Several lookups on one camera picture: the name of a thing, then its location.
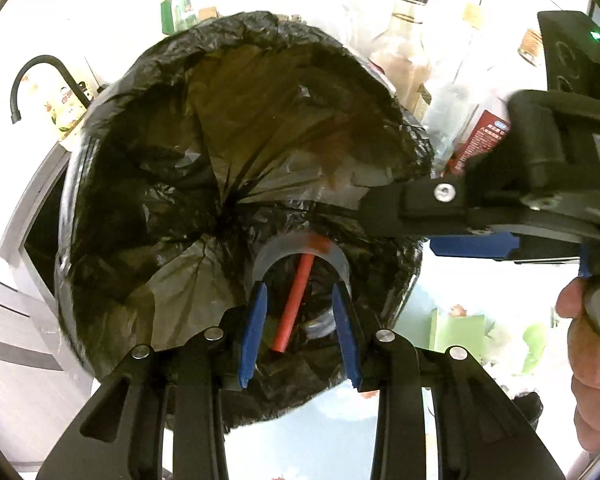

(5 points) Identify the floral label bottle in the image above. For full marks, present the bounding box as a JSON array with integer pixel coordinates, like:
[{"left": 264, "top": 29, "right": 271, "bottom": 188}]
[{"left": 42, "top": 72, "right": 99, "bottom": 144}]

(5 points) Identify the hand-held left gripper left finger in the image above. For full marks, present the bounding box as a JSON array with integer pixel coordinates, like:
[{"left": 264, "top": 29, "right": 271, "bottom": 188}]
[{"left": 36, "top": 282, "right": 268, "bottom": 480}]

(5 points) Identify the clear bottle with beige cap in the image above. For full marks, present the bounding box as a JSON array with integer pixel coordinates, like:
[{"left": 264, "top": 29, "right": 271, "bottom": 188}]
[{"left": 425, "top": 2, "right": 502, "bottom": 161}]

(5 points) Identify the red packet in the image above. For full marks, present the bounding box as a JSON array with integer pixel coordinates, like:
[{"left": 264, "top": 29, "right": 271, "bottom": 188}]
[{"left": 447, "top": 109, "right": 512, "bottom": 177}]

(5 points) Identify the clear plastic cup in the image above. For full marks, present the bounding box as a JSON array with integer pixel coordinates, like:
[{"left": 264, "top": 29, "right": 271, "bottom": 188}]
[{"left": 252, "top": 234, "right": 353, "bottom": 356}]

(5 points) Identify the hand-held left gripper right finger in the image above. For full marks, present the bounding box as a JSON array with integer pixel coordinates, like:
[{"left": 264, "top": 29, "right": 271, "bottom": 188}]
[{"left": 331, "top": 282, "right": 566, "bottom": 480}]

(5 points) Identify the person's right hand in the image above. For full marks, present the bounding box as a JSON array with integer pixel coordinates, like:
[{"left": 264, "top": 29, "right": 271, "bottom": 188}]
[{"left": 555, "top": 278, "right": 600, "bottom": 454}]

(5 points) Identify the red drinking straw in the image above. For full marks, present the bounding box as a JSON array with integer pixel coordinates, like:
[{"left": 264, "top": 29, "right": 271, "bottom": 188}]
[{"left": 271, "top": 252, "right": 315, "bottom": 354}]

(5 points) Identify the black faucet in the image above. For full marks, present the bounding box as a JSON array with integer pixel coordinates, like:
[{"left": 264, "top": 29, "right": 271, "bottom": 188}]
[{"left": 10, "top": 55, "right": 88, "bottom": 126}]

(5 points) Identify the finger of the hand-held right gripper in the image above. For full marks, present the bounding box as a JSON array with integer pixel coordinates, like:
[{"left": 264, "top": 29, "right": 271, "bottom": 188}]
[
  {"left": 429, "top": 232, "right": 581, "bottom": 264},
  {"left": 357, "top": 175, "right": 481, "bottom": 239}
]

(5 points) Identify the light green plastic scoop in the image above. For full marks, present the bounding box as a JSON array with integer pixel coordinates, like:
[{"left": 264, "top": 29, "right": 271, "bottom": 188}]
[{"left": 430, "top": 307, "right": 487, "bottom": 364}]

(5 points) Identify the green label bottle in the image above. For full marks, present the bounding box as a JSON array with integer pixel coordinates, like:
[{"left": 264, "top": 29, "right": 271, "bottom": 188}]
[{"left": 157, "top": 0, "right": 202, "bottom": 36}]

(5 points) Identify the floral light blue tablecloth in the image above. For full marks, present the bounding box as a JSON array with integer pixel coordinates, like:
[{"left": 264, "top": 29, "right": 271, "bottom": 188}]
[{"left": 220, "top": 252, "right": 571, "bottom": 480}]

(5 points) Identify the cork cap bottle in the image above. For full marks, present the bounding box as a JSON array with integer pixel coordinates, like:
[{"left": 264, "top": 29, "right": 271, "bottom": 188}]
[{"left": 517, "top": 27, "right": 547, "bottom": 67}]

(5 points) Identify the kitchen sink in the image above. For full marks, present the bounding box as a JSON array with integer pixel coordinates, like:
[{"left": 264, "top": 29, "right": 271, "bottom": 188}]
[{"left": 0, "top": 142, "right": 81, "bottom": 311}]

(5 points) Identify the white cabinet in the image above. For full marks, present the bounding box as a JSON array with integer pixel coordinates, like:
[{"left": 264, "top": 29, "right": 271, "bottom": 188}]
[{"left": 0, "top": 270, "right": 93, "bottom": 463}]

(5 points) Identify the black bag lined trash bin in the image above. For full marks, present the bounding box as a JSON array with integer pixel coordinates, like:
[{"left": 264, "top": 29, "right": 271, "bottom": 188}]
[{"left": 54, "top": 10, "right": 437, "bottom": 434}]

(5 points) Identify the black cap bottle brown liquid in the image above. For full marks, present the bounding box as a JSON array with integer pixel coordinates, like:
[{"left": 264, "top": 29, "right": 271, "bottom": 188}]
[{"left": 367, "top": 0, "right": 434, "bottom": 117}]

